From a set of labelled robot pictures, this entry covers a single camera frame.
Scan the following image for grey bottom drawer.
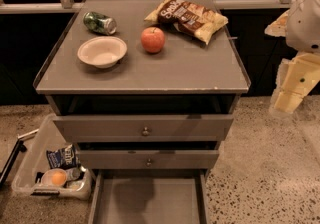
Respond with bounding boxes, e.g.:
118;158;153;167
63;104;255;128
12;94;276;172
88;170;209;224

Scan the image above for blue chip bag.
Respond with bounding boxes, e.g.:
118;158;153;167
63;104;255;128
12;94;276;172
46;145;79;170

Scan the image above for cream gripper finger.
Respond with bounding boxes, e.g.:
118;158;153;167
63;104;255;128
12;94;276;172
264;10;289;37
269;52;320;115

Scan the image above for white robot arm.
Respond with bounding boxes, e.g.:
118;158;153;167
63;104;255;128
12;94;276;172
264;0;320;118

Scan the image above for red apple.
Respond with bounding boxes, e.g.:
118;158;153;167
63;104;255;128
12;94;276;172
140;27;165;53

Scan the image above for green soda can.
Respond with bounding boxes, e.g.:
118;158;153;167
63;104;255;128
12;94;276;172
83;11;117;35

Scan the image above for brown chip bag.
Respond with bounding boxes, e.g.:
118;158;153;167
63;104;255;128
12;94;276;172
145;0;228;45

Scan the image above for grey middle drawer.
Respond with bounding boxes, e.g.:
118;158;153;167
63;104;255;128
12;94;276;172
78;150;219;170

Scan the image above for grey drawer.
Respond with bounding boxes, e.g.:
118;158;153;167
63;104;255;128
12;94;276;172
78;150;219;170
54;114;233;143
88;170;209;224

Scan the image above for orange in white cup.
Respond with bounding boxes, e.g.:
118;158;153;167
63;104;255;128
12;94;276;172
41;169;67;187

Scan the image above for white paper bowl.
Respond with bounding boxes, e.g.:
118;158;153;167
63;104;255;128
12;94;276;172
77;36;127;69

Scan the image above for grey drawer cabinet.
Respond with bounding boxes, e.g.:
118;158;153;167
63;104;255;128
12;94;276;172
32;0;252;176

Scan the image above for clear plastic bin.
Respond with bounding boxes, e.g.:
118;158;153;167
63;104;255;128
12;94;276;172
11;114;92;200

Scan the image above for grey top drawer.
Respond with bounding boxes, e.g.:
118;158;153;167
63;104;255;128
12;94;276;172
54;114;233;143

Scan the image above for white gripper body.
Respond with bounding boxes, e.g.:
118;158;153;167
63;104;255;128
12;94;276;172
286;0;320;53

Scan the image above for small can in bin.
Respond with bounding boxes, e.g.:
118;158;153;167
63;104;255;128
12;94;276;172
66;167;84;181

